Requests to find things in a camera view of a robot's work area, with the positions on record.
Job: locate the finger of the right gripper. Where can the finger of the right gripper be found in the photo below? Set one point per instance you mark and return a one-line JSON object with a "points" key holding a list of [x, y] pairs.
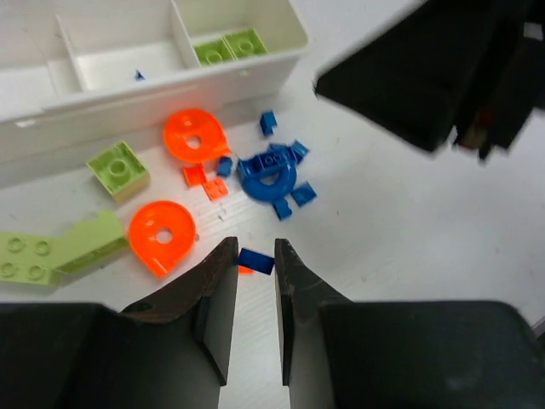
{"points": [[413, 78]]}

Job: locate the green square lego brick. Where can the green square lego brick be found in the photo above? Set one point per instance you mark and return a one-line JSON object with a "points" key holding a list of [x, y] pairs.
{"points": [[120, 171]]}

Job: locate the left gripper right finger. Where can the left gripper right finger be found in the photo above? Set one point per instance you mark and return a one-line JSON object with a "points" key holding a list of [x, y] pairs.
{"points": [[301, 294]]}

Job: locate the small blue lego bottom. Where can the small blue lego bottom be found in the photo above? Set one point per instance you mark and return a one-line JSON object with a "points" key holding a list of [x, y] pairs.
{"points": [[257, 261]]}

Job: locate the small orange lego pair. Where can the small orange lego pair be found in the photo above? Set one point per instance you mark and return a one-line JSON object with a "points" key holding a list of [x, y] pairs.
{"points": [[195, 175]]}

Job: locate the green 2x4 lego brick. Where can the green 2x4 lego brick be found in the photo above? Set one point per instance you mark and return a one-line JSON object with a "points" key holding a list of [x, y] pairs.
{"points": [[27, 259]]}

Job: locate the small orange lego bottom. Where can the small orange lego bottom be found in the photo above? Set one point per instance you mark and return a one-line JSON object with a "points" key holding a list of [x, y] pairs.
{"points": [[245, 270]]}

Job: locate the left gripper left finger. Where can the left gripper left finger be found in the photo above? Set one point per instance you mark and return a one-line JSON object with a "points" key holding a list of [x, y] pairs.
{"points": [[206, 295]]}

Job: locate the small blue lego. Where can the small blue lego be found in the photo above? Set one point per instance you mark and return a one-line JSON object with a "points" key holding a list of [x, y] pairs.
{"points": [[257, 261], [268, 122]]}

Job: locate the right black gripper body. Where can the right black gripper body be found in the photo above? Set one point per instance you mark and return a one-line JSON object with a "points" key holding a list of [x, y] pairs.
{"points": [[508, 83]]}

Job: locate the small blue lego stray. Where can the small blue lego stray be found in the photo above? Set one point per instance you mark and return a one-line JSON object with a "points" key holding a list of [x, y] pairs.
{"points": [[139, 76]]}

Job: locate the green sloped lego brick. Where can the green sloped lego brick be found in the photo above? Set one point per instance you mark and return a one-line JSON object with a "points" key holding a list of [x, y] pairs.
{"points": [[88, 241]]}

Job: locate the white three-compartment tray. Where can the white three-compartment tray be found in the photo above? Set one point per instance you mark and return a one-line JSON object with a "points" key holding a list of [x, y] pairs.
{"points": [[68, 69]]}

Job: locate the blue round lego piece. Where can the blue round lego piece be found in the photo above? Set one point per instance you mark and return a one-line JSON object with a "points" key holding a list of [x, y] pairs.
{"points": [[270, 175]]}

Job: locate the orange round lego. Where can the orange round lego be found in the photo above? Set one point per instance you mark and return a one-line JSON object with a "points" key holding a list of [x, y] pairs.
{"points": [[194, 136], [161, 234]]}

